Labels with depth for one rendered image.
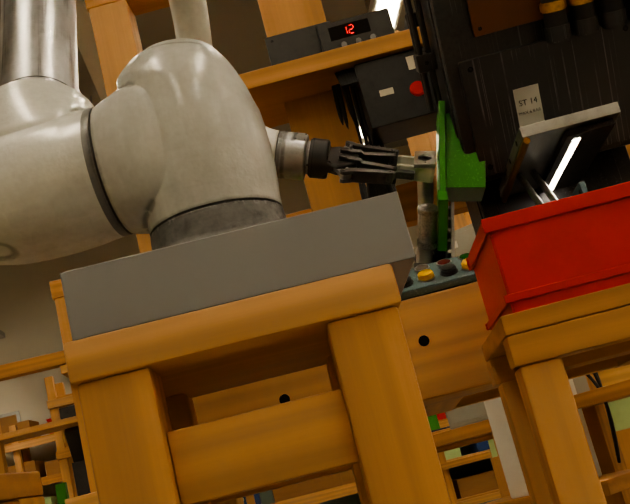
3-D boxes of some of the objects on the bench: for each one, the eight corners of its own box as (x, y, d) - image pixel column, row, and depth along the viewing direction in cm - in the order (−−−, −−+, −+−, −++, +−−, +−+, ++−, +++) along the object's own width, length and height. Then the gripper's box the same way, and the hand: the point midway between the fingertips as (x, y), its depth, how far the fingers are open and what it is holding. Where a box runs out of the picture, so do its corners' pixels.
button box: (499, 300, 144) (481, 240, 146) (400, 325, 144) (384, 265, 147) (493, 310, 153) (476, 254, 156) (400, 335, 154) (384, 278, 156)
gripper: (304, 158, 177) (436, 172, 175) (314, 121, 190) (436, 134, 189) (302, 195, 181) (431, 208, 179) (311, 156, 194) (431, 168, 193)
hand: (415, 168), depth 184 cm, fingers closed on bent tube, 3 cm apart
